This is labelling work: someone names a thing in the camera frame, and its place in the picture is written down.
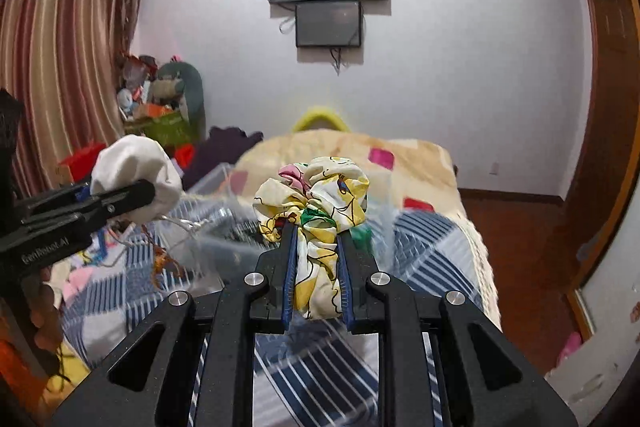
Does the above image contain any white soft cloth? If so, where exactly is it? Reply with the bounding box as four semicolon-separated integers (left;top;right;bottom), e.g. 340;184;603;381
90;134;182;225

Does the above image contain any yellow floral scrunchie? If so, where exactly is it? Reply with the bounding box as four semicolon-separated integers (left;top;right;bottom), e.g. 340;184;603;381
253;158;370;321

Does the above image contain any red box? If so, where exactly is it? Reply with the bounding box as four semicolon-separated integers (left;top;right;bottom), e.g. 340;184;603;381
55;142;106;185

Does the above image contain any blue white patterned tablecloth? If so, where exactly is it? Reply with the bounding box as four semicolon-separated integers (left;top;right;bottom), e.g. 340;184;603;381
52;210;486;426

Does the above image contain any clear plastic storage bin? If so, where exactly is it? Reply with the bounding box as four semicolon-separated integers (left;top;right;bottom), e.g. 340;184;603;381
154;161;402;303

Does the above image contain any green storage box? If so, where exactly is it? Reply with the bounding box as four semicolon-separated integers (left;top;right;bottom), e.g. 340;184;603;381
124;112;200;147

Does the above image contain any green knitted cloth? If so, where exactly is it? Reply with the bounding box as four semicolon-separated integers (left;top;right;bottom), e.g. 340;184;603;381
349;225;374;255

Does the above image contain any grey green plush toy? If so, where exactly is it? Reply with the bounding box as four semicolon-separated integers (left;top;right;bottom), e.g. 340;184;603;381
150;61;204;127

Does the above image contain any dark purple garment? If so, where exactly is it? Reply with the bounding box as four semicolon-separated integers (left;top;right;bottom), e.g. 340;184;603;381
182;127;264;191

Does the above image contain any beige patterned blanket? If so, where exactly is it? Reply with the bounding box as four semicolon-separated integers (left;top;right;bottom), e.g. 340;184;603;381
232;128;471;228

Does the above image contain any striped brown curtain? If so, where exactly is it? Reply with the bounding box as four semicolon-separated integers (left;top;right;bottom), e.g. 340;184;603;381
1;0;140;196

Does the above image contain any wooden wardrobe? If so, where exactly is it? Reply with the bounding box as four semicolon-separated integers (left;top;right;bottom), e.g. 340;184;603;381
540;0;639;294

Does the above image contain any yellow hoop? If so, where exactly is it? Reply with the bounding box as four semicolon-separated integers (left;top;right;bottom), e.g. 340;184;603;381
292;106;350;133

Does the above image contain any small wall monitor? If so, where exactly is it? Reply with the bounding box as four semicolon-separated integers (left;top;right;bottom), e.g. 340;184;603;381
295;1;362;49

